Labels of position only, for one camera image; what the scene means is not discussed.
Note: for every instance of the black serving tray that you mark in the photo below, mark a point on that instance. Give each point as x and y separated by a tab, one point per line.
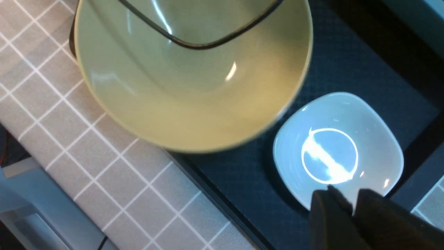
361	46

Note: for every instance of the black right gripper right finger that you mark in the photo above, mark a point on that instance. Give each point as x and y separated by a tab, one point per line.
387	226

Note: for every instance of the grey checked tablecloth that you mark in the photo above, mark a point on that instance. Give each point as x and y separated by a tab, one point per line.
133	191

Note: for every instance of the white square sauce dish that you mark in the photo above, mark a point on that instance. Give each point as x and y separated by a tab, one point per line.
339	140

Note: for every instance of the olive noodle bowl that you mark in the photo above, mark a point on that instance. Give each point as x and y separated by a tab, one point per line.
193	100

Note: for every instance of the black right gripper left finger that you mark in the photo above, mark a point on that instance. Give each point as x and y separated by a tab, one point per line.
331	225

